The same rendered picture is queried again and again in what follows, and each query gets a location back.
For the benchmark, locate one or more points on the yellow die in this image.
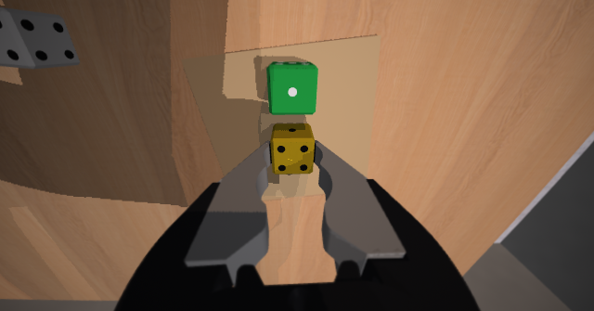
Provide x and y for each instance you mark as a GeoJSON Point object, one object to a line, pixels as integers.
{"type": "Point", "coordinates": [292, 148]}

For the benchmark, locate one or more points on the green die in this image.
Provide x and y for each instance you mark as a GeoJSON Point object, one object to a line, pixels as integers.
{"type": "Point", "coordinates": [292, 88]}

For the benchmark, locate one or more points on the tan flat mat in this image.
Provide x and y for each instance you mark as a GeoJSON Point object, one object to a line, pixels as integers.
{"type": "Point", "coordinates": [232, 96]}

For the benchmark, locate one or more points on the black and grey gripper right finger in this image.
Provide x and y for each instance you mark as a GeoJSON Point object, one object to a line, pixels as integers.
{"type": "Point", "coordinates": [362, 222]}

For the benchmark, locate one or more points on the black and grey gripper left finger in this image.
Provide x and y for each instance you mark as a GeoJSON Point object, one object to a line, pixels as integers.
{"type": "Point", "coordinates": [201, 251]}

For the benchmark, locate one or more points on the grey die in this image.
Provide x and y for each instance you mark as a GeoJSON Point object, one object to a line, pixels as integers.
{"type": "Point", "coordinates": [34, 40]}

